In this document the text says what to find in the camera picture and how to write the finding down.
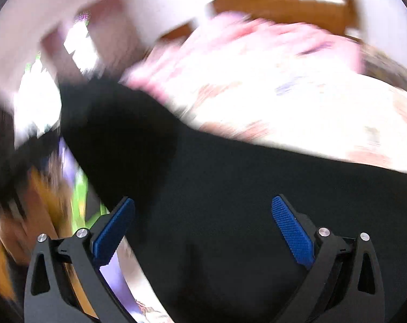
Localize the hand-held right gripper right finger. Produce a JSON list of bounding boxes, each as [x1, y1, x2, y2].
[[271, 194, 387, 323]]

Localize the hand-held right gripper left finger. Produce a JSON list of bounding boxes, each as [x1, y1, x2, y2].
[[23, 197, 138, 323]]

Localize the black pants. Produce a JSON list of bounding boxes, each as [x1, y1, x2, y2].
[[57, 79, 407, 323]]

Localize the green printed cushion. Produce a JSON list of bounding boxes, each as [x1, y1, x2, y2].
[[70, 171, 108, 229]]

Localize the floral blanket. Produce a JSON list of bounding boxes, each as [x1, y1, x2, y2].
[[116, 71, 407, 323]]

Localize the pink quilt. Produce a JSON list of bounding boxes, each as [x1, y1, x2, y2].
[[123, 12, 363, 108]]

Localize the wooden headboard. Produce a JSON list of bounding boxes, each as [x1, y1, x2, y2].
[[156, 0, 362, 41]]

